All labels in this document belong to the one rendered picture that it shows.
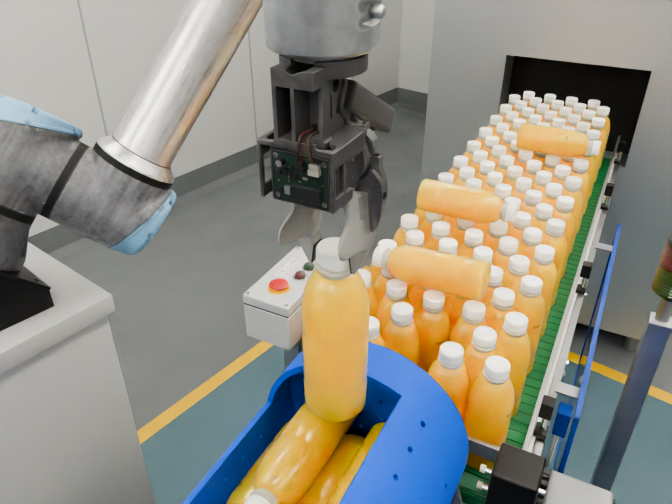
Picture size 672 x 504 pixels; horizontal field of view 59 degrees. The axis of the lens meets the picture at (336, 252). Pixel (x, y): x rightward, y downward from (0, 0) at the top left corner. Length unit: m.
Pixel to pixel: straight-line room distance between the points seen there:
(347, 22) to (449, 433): 0.52
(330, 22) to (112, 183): 0.71
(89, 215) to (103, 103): 2.51
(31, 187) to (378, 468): 0.74
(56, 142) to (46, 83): 2.30
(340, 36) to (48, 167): 0.74
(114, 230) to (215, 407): 1.44
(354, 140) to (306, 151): 0.04
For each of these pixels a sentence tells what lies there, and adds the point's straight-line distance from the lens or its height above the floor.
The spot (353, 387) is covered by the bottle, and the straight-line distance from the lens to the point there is 0.66.
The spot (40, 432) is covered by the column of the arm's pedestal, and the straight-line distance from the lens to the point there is 1.27.
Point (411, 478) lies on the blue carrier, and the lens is 0.71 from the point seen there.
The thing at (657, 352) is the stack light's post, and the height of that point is 1.04.
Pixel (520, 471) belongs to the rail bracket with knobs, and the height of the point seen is 1.00.
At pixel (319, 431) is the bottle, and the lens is 0.80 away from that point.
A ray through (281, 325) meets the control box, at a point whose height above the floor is 1.06.
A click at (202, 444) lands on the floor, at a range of 2.34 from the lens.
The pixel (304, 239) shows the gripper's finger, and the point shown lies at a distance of 0.59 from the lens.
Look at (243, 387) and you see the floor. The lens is 2.52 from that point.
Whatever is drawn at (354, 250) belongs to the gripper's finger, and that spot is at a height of 1.47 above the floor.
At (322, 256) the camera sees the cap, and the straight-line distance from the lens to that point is 0.58.
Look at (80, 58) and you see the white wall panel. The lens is 3.49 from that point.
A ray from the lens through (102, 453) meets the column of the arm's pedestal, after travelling 1.39.
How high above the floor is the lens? 1.75
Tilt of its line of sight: 32 degrees down
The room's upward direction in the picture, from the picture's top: straight up
